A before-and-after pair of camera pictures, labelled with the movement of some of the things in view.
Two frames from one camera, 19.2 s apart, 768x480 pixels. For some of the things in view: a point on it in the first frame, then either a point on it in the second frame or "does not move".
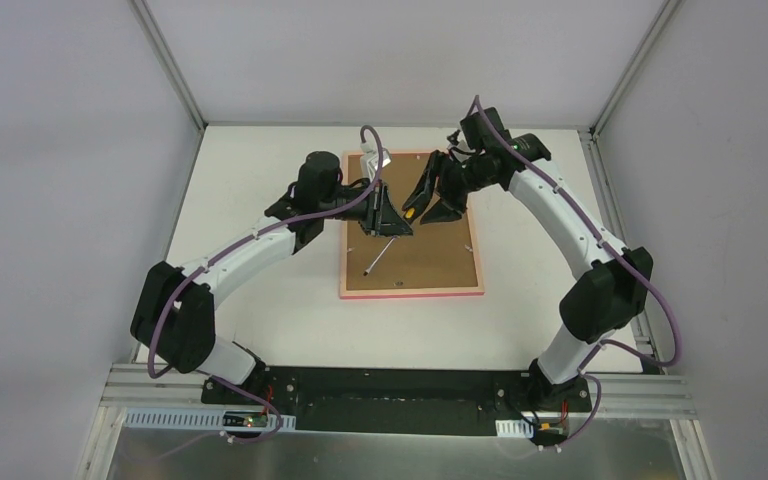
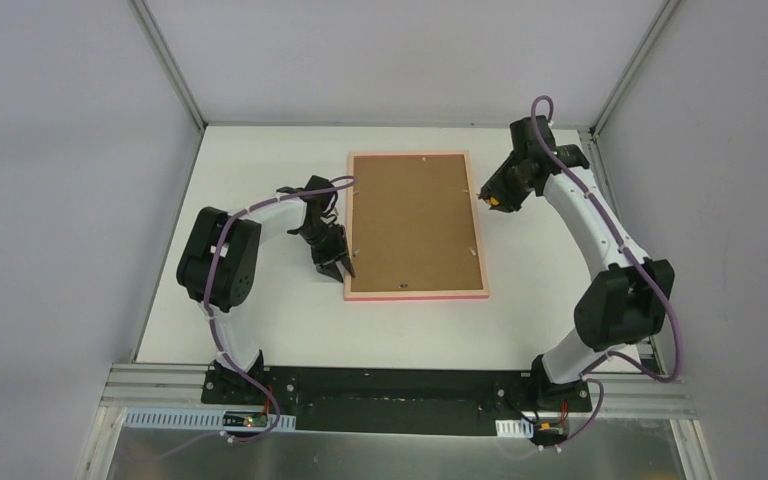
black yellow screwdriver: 381,255 to 489,199
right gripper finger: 423,191 to 496,181
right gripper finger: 452,203 to 511,202
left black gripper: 371,211 to 331,254
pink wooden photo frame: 441,257 does not move
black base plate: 397,401 does not move
